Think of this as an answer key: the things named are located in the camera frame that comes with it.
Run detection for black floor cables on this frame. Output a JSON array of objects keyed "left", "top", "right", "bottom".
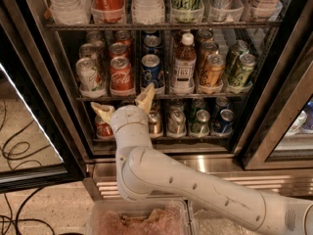
[{"left": 0, "top": 98, "right": 57, "bottom": 235}]

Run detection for blue pepsi can front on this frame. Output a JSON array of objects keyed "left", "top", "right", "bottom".
[{"left": 141, "top": 54, "right": 161, "bottom": 88}]

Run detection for clear bin with brown wrap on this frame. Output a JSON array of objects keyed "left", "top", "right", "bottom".
[{"left": 85, "top": 198, "right": 191, "bottom": 235}]

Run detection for brown can bottom shelf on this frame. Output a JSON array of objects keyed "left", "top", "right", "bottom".
[{"left": 148, "top": 111, "right": 162, "bottom": 135}]

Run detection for white can rear middle shelf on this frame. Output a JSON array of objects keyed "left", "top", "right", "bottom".
[{"left": 86, "top": 31, "right": 105, "bottom": 48}]

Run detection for orange can rear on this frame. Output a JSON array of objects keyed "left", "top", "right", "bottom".
[{"left": 196, "top": 29, "right": 214, "bottom": 43}]

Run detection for green can bottom shelf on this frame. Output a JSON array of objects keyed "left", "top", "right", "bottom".
[{"left": 191, "top": 110, "right": 210, "bottom": 135}]

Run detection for clear bin with bubble wrap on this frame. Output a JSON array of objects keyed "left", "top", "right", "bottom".
[{"left": 188, "top": 201, "right": 260, "bottom": 235}]

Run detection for blue pepsi can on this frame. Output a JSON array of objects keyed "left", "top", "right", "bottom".
[
  {"left": 141, "top": 54, "right": 161, "bottom": 88},
  {"left": 143, "top": 35, "right": 161, "bottom": 56}
]

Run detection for green can front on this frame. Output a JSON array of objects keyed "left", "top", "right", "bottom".
[{"left": 228, "top": 53, "right": 256, "bottom": 87}]

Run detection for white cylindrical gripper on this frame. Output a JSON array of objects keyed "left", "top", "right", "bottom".
[{"left": 91, "top": 83, "right": 155, "bottom": 131}]

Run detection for red can bottom shelf front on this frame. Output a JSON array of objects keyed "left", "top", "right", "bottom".
[{"left": 95, "top": 116, "right": 113, "bottom": 139}]

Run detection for orange can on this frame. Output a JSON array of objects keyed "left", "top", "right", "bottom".
[
  {"left": 200, "top": 54, "right": 225, "bottom": 87},
  {"left": 196, "top": 29, "right": 214, "bottom": 43},
  {"left": 197, "top": 41, "right": 219, "bottom": 70}
]

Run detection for white-orange can bottom shelf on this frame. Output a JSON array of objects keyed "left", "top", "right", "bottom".
[{"left": 168, "top": 110, "right": 186, "bottom": 134}]

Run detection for orange can front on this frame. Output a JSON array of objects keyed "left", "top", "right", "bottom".
[{"left": 200, "top": 54, "right": 225, "bottom": 87}]

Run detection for clear water bottle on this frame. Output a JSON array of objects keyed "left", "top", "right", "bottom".
[
  {"left": 49, "top": 0, "right": 91, "bottom": 25},
  {"left": 131, "top": 0, "right": 165, "bottom": 24}
]

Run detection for blue can bottom shelf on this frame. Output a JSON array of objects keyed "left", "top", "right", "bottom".
[{"left": 213, "top": 109, "right": 235, "bottom": 133}]

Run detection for white can front middle shelf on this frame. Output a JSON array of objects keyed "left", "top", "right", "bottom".
[{"left": 75, "top": 58, "right": 103, "bottom": 92}]

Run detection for clear water bottle top middle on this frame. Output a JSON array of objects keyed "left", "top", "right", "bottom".
[{"left": 131, "top": 0, "right": 165, "bottom": 24}]

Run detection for white can shelf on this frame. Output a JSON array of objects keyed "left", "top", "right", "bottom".
[
  {"left": 75, "top": 58, "right": 103, "bottom": 92},
  {"left": 79, "top": 43, "right": 99, "bottom": 60},
  {"left": 86, "top": 31, "right": 105, "bottom": 48}
]

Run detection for red coke can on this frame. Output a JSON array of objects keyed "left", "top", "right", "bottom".
[
  {"left": 109, "top": 42, "right": 129, "bottom": 59},
  {"left": 114, "top": 30, "right": 133, "bottom": 47},
  {"left": 110, "top": 56, "right": 133, "bottom": 91}
]

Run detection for open fridge glass door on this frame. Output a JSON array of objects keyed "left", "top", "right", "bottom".
[{"left": 0, "top": 7, "right": 85, "bottom": 193}]

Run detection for clear water bottle top left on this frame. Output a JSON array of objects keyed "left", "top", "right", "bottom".
[{"left": 49, "top": 0, "right": 91, "bottom": 25}]

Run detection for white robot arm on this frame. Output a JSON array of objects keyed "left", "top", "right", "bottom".
[{"left": 91, "top": 85, "right": 313, "bottom": 235}]

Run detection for green can rear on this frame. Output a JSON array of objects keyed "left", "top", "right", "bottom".
[{"left": 225, "top": 40, "right": 249, "bottom": 75}]

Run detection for brown tea bottle white cap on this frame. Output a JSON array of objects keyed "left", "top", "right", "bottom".
[{"left": 171, "top": 32, "right": 197, "bottom": 91}]

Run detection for blue pepsi can rear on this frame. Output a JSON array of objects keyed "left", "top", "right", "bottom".
[{"left": 143, "top": 35, "right": 161, "bottom": 56}]

